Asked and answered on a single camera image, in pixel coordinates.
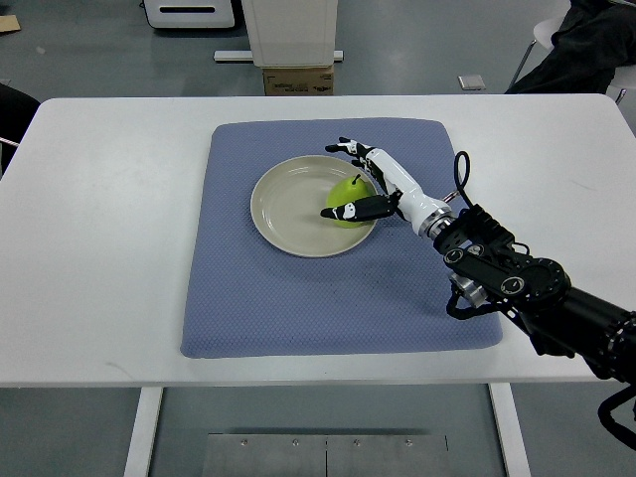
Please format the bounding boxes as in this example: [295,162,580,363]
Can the grey floor socket plate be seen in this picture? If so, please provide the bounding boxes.
[457,75,487,91]

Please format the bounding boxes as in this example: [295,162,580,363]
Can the black chair at left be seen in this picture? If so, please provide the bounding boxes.
[0,81,42,178]

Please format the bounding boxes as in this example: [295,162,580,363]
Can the white table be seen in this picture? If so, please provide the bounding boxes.
[1,95,635,476]

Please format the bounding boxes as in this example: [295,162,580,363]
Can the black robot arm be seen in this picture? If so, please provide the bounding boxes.
[431,203,635,448]

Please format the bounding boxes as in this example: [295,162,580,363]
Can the cardboard piece on floor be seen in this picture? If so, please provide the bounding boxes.
[0,15,21,35]

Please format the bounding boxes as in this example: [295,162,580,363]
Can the cream round plate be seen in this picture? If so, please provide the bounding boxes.
[250,155,377,257]

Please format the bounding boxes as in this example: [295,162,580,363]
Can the person in black clothes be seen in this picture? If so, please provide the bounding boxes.
[506,1,635,94]

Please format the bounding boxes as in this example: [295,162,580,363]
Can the white chair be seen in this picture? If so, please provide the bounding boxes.
[509,16,635,104]

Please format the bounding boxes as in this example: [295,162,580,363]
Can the metal floor plate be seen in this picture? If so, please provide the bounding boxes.
[202,434,451,476]

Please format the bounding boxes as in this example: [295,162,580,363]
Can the green pear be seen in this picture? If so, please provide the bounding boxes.
[325,174,376,209]

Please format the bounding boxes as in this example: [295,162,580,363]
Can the brown cardboard box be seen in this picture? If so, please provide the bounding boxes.
[262,65,334,96]

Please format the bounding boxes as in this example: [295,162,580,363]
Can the blue textured mat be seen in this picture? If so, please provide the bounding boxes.
[181,118,502,358]

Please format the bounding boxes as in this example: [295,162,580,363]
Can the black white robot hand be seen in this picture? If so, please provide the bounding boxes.
[320,137,454,239]

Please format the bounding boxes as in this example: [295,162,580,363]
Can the white appliance with slot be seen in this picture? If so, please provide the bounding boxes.
[142,0,236,29]

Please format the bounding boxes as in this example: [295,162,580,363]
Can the white cabinet on base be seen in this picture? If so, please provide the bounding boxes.
[214,0,344,69]

